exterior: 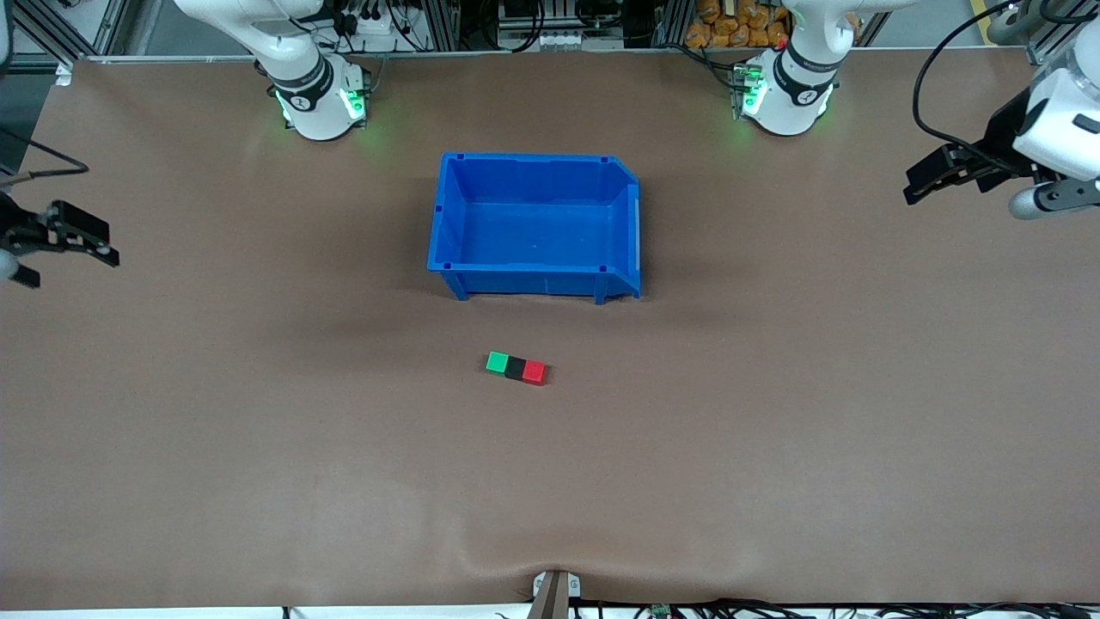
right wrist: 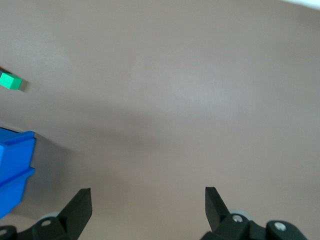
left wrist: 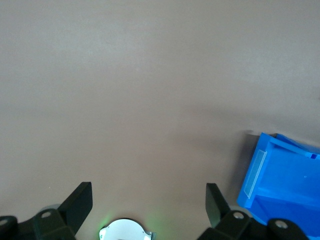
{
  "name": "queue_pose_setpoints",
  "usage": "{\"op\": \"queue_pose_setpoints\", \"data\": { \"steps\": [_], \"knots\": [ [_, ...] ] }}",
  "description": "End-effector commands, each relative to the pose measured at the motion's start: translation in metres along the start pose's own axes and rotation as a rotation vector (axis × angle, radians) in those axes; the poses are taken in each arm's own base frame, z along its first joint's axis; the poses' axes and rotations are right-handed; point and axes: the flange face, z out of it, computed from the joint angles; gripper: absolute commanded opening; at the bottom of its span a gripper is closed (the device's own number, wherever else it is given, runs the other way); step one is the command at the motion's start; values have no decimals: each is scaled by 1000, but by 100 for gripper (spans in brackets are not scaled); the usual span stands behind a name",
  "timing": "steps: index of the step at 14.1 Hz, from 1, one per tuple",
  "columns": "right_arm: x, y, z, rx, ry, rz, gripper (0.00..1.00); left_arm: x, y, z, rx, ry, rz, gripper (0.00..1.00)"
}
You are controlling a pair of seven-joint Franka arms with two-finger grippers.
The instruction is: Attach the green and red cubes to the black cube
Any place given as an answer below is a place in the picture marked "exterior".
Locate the orange snack bag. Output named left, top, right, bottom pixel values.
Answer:
left=685, top=0, right=791, bottom=49

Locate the white power strip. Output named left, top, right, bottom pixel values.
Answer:
left=339, top=12, right=415, bottom=40

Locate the white terminal block row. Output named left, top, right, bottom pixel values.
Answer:
left=498, top=30, right=625, bottom=52

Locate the blue plastic storage bin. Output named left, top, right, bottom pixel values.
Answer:
left=427, top=152, right=643, bottom=304

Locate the brown table mat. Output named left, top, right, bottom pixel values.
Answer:
left=0, top=47, right=1100, bottom=611

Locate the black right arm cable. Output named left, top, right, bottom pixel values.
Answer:
left=0, top=127, right=90, bottom=187

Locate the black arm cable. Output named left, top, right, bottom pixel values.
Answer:
left=0, top=127, right=90, bottom=187
left=912, top=0, right=1036, bottom=157

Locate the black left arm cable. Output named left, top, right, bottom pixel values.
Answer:
left=912, top=0, right=1036, bottom=157

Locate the aluminium frame profile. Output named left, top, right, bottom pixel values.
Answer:
left=0, top=0, right=131, bottom=66
left=987, top=0, right=1100, bottom=66

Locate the metal clamp bracket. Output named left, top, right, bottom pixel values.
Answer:
left=531, top=569, right=582, bottom=619

